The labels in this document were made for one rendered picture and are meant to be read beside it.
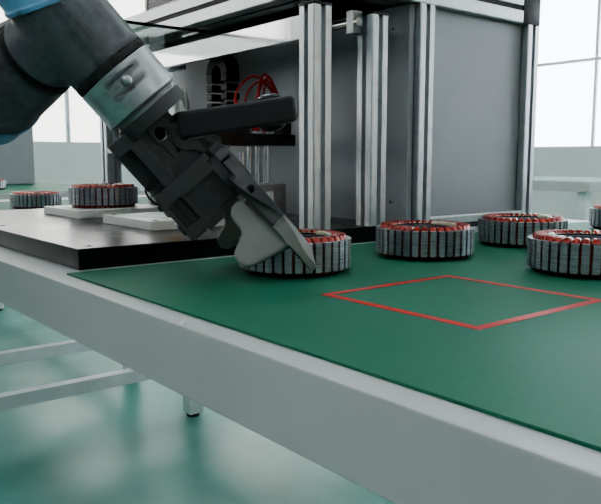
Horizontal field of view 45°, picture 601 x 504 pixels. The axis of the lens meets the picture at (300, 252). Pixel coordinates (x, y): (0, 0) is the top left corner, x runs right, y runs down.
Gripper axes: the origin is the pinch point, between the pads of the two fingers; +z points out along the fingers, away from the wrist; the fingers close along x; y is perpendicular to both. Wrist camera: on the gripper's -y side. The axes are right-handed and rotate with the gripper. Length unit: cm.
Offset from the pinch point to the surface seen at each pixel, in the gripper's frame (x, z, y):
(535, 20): -35, 8, -56
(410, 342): 29.7, 0.3, 1.5
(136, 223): -27.6, -10.0, 11.1
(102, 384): -152, 33, 57
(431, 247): -1.7, 10.0, -11.3
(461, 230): -2.1, 11.2, -15.2
